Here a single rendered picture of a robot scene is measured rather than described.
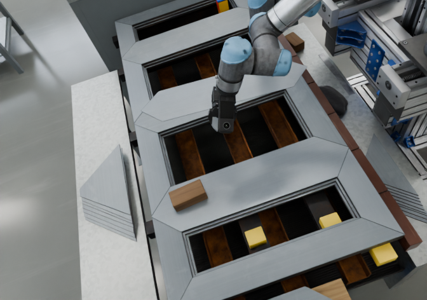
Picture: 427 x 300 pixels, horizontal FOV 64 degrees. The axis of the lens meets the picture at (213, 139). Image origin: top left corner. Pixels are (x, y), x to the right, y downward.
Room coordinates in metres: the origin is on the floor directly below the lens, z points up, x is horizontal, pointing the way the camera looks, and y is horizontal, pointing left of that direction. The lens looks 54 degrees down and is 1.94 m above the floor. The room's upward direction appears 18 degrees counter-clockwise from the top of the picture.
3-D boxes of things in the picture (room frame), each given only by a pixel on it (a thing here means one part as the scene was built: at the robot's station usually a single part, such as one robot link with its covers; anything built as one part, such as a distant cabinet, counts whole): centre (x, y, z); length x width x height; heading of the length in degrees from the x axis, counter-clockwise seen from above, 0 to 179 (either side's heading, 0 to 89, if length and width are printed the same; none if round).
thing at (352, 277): (1.01, -0.29, 0.70); 1.66 x 0.08 x 0.05; 1
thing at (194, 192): (0.57, 0.14, 0.87); 0.12 x 0.06 x 0.05; 96
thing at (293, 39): (1.32, -0.55, 0.71); 0.10 x 0.06 x 0.05; 13
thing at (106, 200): (0.74, 0.49, 0.77); 0.45 x 0.20 x 0.04; 1
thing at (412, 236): (1.01, -0.46, 0.80); 1.62 x 0.04 x 0.06; 1
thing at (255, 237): (0.38, -0.03, 0.79); 0.06 x 0.05 x 0.04; 91
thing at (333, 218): (0.35, -0.28, 0.79); 0.06 x 0.05 x 0.04; 91
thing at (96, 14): (1.84, -0.15, 0.51); 1.30 x 0.04 x 1.01; 91
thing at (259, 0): (1.09, -0.32, 1.16); 0.09 x 0.08 x 0.11; 116
